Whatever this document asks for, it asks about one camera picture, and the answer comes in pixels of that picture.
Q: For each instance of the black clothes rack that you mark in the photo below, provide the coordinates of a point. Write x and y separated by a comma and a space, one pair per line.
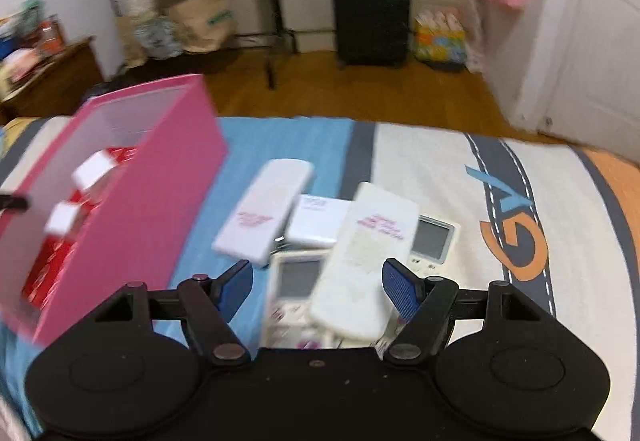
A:
280, 21

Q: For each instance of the white remote with grey screen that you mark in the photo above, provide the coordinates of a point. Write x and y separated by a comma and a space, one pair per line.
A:
292, 296

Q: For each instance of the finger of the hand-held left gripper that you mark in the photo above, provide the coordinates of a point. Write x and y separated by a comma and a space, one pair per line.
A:
12, 203

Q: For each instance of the white power adapter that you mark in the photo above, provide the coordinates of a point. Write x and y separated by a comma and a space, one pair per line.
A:
320, 221

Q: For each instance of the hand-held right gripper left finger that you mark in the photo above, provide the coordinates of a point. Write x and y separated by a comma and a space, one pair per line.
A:
236, 287

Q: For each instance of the white door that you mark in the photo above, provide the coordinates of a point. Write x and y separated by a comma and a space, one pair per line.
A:
590, 46

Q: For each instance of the colourful tissue pack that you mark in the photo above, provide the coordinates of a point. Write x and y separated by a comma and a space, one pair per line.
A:
440, 38

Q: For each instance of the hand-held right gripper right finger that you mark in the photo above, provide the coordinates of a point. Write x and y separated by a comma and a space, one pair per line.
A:
400, 287

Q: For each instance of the large white remote pink print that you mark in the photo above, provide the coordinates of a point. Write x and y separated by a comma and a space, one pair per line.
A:
365, 266

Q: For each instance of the metal keys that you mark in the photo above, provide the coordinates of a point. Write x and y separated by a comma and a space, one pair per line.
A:
278, 247

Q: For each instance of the black suitcase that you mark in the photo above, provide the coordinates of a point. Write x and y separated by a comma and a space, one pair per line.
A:
372, 13

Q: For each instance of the brown paper bag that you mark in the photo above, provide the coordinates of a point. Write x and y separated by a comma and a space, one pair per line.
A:
205, 18

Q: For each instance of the pink storage box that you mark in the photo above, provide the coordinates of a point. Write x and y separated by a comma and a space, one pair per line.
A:
145, 221

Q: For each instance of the red box with white cap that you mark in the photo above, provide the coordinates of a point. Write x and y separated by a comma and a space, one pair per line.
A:
60, 241
95, 171

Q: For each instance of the wooden cabinet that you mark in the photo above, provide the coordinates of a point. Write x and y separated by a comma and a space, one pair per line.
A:
55, 81

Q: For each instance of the striped printed bed sheet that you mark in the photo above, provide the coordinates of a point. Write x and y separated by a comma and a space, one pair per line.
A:
500, 201

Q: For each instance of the white remote with pink print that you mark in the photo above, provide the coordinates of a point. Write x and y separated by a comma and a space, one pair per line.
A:
265, 213

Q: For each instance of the clutter of packets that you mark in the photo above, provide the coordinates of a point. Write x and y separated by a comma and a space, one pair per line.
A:
30, 43

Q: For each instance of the small white remote with screen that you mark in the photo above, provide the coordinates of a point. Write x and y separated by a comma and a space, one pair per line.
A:
432, 241

